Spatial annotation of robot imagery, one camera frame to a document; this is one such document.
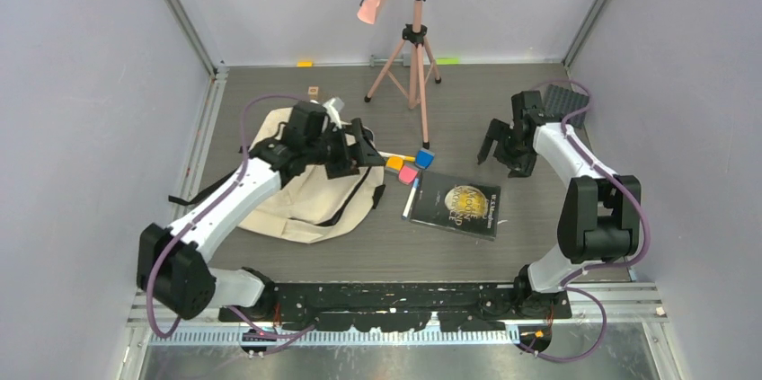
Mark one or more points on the blue small eraser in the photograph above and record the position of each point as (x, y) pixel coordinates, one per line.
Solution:
(424, 158)

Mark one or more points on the black hardcover book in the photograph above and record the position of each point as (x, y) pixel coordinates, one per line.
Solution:
(457, 205)

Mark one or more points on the pink tripod stand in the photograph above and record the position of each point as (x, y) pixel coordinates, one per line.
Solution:
(423, 67)

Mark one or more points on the small wooden cube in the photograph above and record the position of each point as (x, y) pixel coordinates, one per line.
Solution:
(313, 92)

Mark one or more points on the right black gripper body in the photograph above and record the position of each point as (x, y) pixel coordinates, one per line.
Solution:
(516, 155)

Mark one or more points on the beige canvas backpack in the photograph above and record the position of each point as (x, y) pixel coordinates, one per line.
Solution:
(311, 208)

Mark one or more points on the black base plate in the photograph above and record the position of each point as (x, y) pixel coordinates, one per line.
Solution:
(397, 307)

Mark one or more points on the blue capped white marker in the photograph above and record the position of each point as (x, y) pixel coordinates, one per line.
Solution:
(409, 202)

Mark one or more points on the yellow capped white marker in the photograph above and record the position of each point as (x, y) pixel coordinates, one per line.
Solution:
(405, 158)

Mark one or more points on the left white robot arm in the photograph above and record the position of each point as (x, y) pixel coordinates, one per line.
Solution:
(172, 262)

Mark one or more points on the yellow orange eraser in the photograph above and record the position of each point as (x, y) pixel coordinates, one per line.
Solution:
(394, 165)

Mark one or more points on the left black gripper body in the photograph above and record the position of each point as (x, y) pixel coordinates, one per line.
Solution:
(331, 150)

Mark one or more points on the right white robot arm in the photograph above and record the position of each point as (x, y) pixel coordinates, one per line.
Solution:
(600, 221)

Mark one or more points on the green tape piece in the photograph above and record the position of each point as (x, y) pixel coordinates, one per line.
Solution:
(448, 61)

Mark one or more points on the dark grey studded plate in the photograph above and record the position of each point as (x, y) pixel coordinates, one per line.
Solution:
(561, 101)

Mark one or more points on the pink eraser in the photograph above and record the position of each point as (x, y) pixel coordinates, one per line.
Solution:
(407, 174)

